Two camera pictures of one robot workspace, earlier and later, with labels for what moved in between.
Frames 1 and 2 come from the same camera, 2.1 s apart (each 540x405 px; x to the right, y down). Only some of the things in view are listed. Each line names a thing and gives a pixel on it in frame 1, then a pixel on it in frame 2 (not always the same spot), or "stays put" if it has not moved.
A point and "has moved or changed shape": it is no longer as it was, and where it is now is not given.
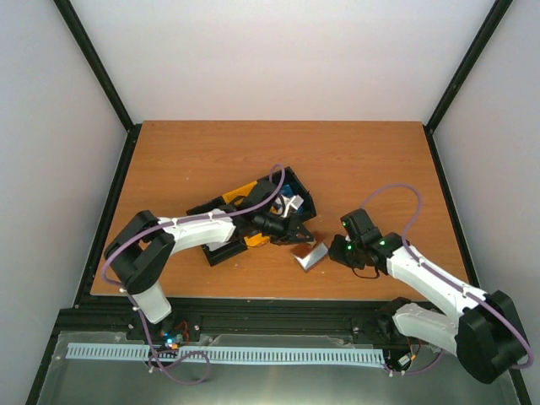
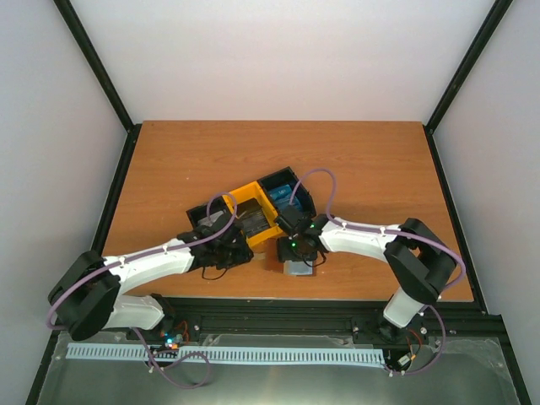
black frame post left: x=78 y=31 stays put
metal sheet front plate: x=108 y=381 stays put
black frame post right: x=471 y=58 stays put
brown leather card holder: x=300 y=249 has moved or changed shape
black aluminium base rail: x=78 y=313 stays put
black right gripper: x=336 y=252 -> x=285 y=254
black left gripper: x=289 y=234 -> x=245 y=254
